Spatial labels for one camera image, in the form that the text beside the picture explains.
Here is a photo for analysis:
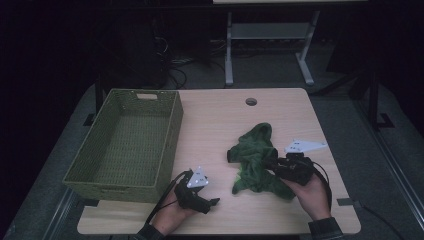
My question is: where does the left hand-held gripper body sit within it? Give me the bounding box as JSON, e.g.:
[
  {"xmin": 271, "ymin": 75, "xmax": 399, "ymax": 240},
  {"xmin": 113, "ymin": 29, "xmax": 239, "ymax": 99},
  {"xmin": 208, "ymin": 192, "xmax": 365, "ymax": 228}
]
[{"xmin": 173, "ymin": 165, "xmax": 212, "ymax": 214}]

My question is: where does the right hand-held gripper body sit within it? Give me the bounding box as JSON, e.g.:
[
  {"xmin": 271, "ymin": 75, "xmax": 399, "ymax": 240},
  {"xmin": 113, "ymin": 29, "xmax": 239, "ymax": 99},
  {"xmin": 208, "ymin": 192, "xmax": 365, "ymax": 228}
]
[{"xmin": 274, "ymin": 138, "xmax": 329, "ymax": 187}]

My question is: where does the green cloth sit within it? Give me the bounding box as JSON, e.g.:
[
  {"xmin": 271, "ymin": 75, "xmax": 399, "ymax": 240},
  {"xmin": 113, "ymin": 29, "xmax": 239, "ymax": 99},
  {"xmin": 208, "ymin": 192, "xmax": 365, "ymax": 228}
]
[{"xmin": 227, "ymin": 122, "xmax": 297, "ymax": 202}]

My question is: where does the green woven basket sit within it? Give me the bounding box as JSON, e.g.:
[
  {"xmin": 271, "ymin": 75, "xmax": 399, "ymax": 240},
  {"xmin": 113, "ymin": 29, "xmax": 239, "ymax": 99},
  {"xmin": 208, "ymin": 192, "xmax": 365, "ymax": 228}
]
[{"xmin": 63, "ymin": 88, "xmax": 184, "ymax": 204}]

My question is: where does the person's left hand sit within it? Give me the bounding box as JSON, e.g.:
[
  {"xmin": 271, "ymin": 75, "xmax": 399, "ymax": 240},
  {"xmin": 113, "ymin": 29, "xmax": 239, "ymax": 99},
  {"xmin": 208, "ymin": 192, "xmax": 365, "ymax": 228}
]
[{"xmin": 151, "ymin": 189, "xmax": 198, "ymax": 236}]

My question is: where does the person's right hand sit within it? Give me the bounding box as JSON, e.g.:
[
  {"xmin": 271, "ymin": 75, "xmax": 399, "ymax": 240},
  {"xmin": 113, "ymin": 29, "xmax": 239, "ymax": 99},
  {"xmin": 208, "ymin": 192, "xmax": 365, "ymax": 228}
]
[{"xmin": 283, "ymin": 173, "xmax": 332, "ymax": 222}]

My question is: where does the grey tape strip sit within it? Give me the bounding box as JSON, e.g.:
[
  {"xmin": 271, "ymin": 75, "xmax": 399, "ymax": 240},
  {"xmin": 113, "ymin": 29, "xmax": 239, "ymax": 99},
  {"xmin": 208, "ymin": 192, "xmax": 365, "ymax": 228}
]
[{"xmin": 336, "ymin": 197, "xmax": 362, "ymax": 207}]

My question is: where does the black metal stand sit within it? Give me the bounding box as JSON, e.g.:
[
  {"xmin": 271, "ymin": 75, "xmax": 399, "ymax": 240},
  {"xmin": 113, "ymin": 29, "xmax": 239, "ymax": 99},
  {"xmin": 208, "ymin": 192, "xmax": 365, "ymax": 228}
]
[
  {"xmin": 82, "ymin": 76, "xmax": 105, "ymax": 127},
  {"xmin": 346, "ymin": 66, "xmax": 396, "ymax": 132}
]

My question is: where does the white metal desk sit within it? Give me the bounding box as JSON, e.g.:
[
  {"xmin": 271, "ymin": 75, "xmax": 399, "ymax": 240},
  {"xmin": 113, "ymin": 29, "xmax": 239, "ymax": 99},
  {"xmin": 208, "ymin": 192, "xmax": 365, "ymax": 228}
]
[{"xmin": 212, "ymin": 0, "xmax": 368, "ymax": 87}]

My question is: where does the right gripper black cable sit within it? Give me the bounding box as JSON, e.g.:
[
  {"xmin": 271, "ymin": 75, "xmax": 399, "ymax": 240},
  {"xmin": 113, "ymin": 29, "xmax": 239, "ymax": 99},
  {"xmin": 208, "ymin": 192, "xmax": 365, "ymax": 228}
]
[{"xmin": 301, "ymin": 156, "xmax": 334, "ymax": 212}]

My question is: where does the metal floor rail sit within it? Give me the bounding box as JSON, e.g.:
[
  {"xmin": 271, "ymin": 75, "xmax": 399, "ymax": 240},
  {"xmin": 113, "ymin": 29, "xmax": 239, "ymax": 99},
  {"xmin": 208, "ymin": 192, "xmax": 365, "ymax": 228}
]
[
  {"xmin": 41, "ymin": 188, "xmax": 79, "ymax": 240},
  {"xmin": 354, "ymin": 99, "xmax": 424, "ymax": 223}
]

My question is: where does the thin black cable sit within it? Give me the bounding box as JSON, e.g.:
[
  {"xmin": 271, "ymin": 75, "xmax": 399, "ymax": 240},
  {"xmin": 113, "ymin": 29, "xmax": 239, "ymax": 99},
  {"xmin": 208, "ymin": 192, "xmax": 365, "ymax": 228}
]
[{"xmin": 358, "ymin": 201, "xmax": 398, "ymax": 240}]

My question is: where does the bundle of black floor cables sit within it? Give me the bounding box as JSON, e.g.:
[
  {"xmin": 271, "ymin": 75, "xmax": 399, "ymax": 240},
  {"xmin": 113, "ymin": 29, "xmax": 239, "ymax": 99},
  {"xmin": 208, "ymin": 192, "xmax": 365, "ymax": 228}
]
[{"xmin": 153, "ymin": 36, "xmax": 228, "ymax": 90}]

